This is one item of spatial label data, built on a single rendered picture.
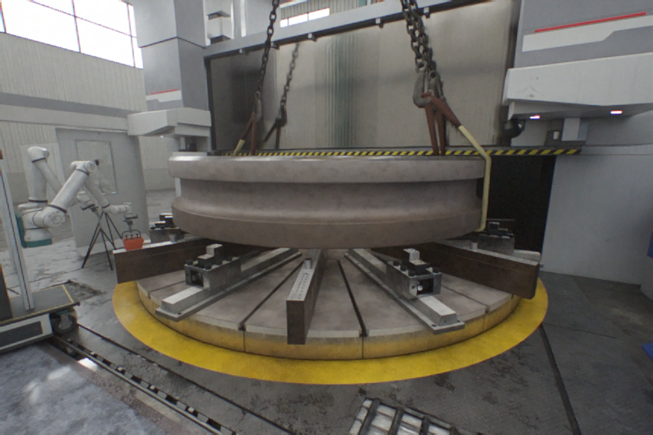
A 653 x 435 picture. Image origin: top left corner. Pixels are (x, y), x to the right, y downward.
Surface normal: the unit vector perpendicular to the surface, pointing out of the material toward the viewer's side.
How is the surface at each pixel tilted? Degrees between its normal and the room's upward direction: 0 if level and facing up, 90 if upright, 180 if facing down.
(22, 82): 90
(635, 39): 90
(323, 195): 90
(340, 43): 90
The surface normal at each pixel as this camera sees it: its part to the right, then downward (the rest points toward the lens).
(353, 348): 0.07, 0.19
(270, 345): -0.18, 0.19
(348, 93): -0.46, 0.18
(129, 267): 0.65, 0.15
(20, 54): 0.89, 0.09
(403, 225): 0.31, 0.18
